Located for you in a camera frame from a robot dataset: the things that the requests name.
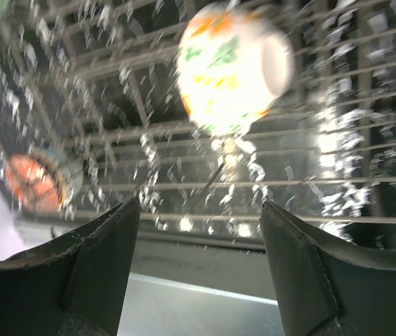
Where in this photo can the blue zigzag pattern bowl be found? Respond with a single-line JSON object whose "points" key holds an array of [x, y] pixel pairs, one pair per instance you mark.
{"points": [[43, 180]]}

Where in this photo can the grey wire dish rack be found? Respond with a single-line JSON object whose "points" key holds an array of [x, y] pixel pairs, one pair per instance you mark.
{"points": [[98, 79]]}

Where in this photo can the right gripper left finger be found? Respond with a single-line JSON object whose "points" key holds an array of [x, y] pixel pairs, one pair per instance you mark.
{"points": [[74, 284]]}

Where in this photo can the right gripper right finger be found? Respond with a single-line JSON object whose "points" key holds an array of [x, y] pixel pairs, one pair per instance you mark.
{"points": [[325, 285]]}

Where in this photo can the green floral bowl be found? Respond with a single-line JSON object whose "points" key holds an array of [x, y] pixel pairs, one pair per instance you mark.
{"points": [[232, 65]]}

